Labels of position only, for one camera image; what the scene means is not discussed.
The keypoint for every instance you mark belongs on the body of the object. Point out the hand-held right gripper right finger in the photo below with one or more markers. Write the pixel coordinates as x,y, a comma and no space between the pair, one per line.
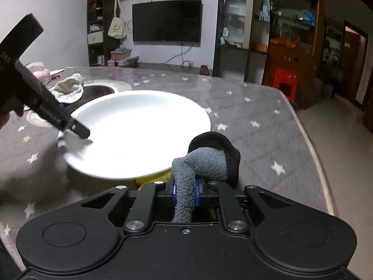
197,196

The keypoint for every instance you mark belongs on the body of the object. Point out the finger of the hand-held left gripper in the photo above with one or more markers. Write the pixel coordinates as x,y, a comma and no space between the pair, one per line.
49,106

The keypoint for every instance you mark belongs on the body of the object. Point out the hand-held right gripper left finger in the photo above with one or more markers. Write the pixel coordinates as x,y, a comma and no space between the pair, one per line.
174,196

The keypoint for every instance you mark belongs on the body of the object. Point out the yellow and grey microfibre cloth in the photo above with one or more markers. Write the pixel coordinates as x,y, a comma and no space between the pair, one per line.
186,175

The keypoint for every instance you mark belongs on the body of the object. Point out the white bowl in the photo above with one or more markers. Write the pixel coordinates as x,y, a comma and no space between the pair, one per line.
140,134

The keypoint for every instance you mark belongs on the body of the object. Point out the person's left hand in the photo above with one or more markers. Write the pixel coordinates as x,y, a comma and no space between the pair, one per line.
11,115

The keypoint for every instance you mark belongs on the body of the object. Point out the white towel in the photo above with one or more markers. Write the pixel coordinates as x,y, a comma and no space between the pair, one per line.
68,89

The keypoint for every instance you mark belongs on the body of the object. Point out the pink plastic bag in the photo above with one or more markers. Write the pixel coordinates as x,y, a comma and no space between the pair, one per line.
38,71

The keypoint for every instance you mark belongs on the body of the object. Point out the kitchen knife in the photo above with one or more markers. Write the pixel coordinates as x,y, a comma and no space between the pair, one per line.
58,71

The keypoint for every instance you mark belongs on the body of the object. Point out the round black induction cooktop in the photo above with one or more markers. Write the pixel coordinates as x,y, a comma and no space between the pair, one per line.
97,89

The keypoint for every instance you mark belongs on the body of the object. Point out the dark bookshelf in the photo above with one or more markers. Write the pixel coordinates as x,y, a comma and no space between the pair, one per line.
91,55

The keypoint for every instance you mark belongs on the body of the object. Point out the grey star-print tablecloth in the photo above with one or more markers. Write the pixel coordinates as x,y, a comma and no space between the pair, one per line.
262,140

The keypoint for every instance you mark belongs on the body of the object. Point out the stack of boxes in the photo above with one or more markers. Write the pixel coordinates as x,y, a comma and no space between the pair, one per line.
123,62

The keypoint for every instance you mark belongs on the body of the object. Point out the cardboard box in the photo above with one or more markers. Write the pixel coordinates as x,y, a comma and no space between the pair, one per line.
121,54

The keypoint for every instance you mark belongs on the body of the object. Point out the beige tote bag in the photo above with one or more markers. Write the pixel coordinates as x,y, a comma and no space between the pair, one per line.
117,29

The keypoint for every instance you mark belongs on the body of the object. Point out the brown shoe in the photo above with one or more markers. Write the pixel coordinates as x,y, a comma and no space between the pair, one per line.
204,70

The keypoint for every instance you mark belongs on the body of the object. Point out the black flat television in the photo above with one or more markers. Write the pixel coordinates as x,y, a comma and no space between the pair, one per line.
166,23

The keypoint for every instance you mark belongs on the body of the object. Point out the red plastic stool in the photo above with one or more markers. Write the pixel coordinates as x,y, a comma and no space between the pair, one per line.
284,75

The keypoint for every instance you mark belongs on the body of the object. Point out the wooden cabinet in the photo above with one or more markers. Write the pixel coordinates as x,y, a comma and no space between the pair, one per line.
291,61

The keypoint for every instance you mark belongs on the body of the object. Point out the glass display cabinet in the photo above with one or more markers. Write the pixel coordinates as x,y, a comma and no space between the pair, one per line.
233,20

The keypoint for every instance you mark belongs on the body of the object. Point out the wooden door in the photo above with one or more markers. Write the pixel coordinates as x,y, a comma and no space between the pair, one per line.
357,64

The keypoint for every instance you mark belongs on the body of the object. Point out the wall power outlet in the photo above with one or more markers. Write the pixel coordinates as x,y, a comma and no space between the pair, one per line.
190,64

